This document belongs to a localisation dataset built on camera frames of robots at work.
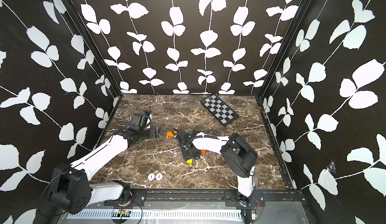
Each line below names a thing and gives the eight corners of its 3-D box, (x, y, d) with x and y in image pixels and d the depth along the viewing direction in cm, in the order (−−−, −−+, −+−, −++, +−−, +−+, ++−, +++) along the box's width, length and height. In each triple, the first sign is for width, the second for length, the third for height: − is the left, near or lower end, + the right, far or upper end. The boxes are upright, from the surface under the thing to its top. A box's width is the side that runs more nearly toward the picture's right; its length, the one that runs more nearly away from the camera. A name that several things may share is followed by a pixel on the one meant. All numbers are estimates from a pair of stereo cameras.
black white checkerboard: (223, 127, 103) (224, 125, 101) (201, 102, 118) (201, 100, 116) (239, 117, 109) (240, 115, 107) (215, 95, 124) (216, 92, 122)
